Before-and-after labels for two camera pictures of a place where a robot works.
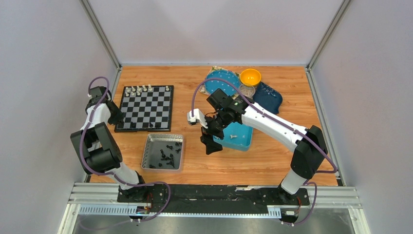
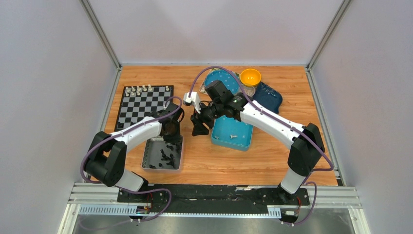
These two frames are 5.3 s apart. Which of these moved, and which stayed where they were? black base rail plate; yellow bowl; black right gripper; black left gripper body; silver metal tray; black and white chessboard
Moved: black right gripper; black left gripper body
Stayed: yellow bowl; silver metal tray; black base rail plate; black and white chessboard
